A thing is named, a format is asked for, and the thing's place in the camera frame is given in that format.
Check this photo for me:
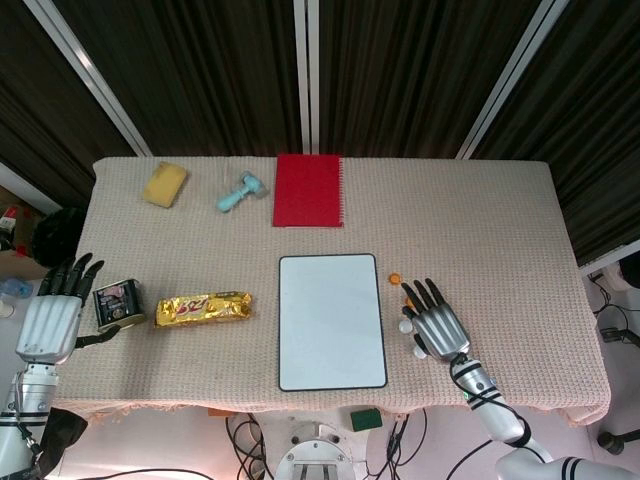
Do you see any gold foil snack packet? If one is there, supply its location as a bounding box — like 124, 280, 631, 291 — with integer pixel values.
153, 290, 254, 329

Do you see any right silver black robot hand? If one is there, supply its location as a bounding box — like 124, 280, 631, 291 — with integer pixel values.
400, 277, 474, 363

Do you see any black cable bundle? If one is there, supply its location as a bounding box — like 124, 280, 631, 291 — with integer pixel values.
223, 412, 274, 480
588, 273, 640, 347
367, 407, 496, 480

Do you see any cardboard box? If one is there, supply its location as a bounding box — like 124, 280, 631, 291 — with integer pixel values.
0, 185, 56, 280

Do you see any white robot torso base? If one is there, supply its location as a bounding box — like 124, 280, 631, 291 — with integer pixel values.
259, 407, 374, 480

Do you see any white aluminium frame rail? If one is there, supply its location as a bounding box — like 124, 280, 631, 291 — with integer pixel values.
0, 162, 64, 215
579, 242, 640, 277

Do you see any red spiral notebook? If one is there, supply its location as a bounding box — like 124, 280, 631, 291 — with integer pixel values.
271, 153, 347, 230

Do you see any black pleated curtain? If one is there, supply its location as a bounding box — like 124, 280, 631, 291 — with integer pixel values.
317, 0, 545, 159
52, 0, 305, 157
472, 0, 640, 267
0, 0, 139, 199

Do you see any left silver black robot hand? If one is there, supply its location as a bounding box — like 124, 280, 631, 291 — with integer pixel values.
14, 252, 122, 365

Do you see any light blue toy hammer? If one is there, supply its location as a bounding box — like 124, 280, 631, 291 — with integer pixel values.
215, 170, 267, 214

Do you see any beige waffle tablecloth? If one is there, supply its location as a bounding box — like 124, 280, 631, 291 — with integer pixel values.
49, 155, 612, 427

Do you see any white aluminium frame post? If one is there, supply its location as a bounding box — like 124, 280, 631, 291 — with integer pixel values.
455, 0, 564, 161
293, 0, 322, 154
27, 0, 152, 157

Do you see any white board with black rim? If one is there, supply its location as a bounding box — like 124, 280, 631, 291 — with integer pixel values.
277, 253, 389, 392

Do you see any green block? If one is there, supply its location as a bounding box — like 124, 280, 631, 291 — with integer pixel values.
349, 408, 382, 432

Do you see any white device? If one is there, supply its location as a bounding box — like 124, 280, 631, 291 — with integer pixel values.
605, 257, 640, 292

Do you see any black furry object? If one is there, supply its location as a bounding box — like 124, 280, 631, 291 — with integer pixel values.
31, 206, 87, 269

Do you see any pale blue plastic item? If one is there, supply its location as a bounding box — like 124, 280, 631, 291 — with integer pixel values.
0, 278, 34, 301

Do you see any yellow sponge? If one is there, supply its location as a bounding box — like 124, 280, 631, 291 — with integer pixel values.
141, 161, 189, 208

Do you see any black tin can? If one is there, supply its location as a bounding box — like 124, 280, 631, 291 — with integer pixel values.
92, 278, 147, 333

